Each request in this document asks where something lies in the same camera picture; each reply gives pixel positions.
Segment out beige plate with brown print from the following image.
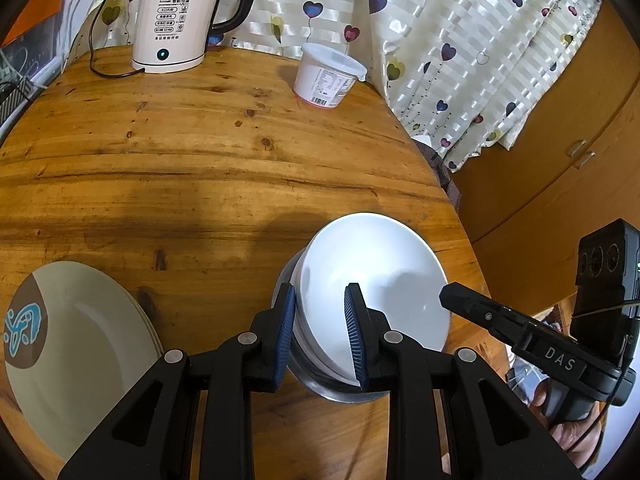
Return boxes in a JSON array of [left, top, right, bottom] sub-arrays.
[[4, 261, 156, 463]]

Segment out wooden cabinet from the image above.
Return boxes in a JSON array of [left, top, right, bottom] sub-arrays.
[[450, 0, 640, 321]]

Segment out clear cabinet handle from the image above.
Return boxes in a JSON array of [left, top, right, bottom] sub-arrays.
[[566, 140, 596, 168]]

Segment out person's right hand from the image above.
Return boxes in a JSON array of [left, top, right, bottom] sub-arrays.
[[530, 384, 608, 454]]

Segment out plain beige plate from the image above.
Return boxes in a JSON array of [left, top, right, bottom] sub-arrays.
[[120, 285, 165, 362]]

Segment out heart print curtain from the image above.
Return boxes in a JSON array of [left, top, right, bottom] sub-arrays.
[[95, 0, 608, 173]]

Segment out black power cable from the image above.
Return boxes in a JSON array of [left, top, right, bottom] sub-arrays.
[[89, 0, 146, 80]]

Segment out clear plastic box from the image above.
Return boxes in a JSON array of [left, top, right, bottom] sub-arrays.
[[0, 25, 66, 86]]

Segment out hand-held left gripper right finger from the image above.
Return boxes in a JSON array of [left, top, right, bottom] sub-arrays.
[[344, 284, 583, 480]]

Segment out white bowl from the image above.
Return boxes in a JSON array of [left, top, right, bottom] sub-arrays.
[[292, 255, 361, 388], [299, 214, 451, 381]]

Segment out dark patterned cloth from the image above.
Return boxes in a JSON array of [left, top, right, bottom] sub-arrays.
[[410, 135, 463, 211]]

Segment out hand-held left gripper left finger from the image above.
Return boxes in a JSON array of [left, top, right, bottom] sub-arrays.
[[57, 284, 297, 480]]

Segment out white plastic tub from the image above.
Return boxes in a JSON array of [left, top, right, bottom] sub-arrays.
[[292, 42, 368, 111]]

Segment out steel bowl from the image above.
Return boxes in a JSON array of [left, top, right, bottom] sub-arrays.
[[271, 252, 391, 406]]

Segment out white electric kettle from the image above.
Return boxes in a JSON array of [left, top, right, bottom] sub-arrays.
[[131, 0, 267, 75]]

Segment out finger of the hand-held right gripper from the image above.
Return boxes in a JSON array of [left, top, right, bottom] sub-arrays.
[[439, 282, 538, 356]]

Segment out striped box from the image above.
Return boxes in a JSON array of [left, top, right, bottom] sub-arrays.
[[0, 77, 33, 126]]

